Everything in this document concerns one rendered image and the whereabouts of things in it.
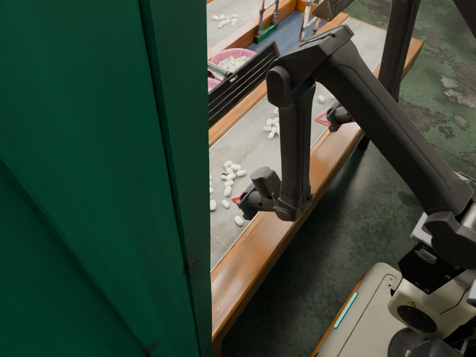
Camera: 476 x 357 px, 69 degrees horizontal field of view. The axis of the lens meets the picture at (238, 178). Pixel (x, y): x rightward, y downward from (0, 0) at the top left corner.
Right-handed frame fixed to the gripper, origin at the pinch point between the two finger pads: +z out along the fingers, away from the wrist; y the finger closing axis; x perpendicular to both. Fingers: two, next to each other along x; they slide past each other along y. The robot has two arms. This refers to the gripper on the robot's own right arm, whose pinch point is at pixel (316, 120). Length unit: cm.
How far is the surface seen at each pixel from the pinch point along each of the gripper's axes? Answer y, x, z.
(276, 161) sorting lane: 16.0, 6.0, 11.6
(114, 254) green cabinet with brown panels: 91, -39, -57
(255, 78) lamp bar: 19.5, -26.3, -1.4
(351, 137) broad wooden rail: -10.6, 14.9, -3.3
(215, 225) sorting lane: 50, 6, 13
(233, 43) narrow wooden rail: -33, -32, 53
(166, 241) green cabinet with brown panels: 88, -36, -54
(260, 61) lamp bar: 15.1, -29.2, -1.8
